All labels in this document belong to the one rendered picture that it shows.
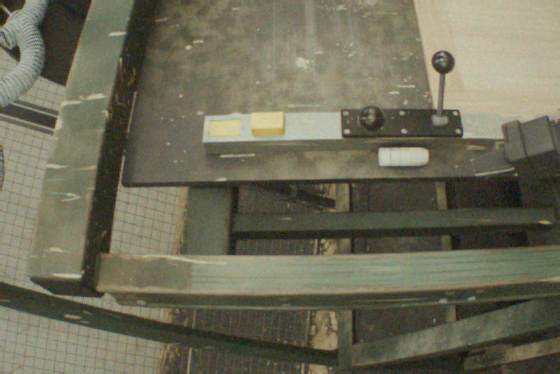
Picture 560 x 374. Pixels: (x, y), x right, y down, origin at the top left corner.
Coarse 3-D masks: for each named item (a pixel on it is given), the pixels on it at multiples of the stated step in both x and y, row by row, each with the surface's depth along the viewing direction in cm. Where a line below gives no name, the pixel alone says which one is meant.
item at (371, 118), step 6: (366, 108) 74; (372, 108) 73; (378, 108) 74; (360, 114) 74; (366, 114) 73; (372, 114) 73; (378, 114) 73; (360, 120) 74; (366, 120) 73; (372, 120) 73; (378, 120) 73; (384, 120) 74; (360, 126) 84; (366, 126) 74; (372, 126) 73; (378, 126) 73
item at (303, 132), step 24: (216, 120) 89; (288, 120) 87; (312, 120) 87; (336, 120) 87; (480, 120) 85; (504, 120) 84; (528, 120) 84; (216, 144) 88; (240, 144) 87; (264, 144) 87; (288, 144) 87; (312, 144) 87; (336, 144) 87; (360, 144) 87; (384, 144) 86; (408, 144) 86; (432, 144) 86; (456, 144) 86; (480, 144) 85
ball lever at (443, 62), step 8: (432, 56) 78; (440, 56) 77; (448, 56) 76; (432, 64) 78; (440, 64) 77; (448, 64) 76; (440, 72) 78; (448, 72) 78; (440, 80) 80; (440, 88) 80; (440, 96) 81; (440, 104) 82; (440, 112) 83; (432, 120) 83; (440, 120) 83
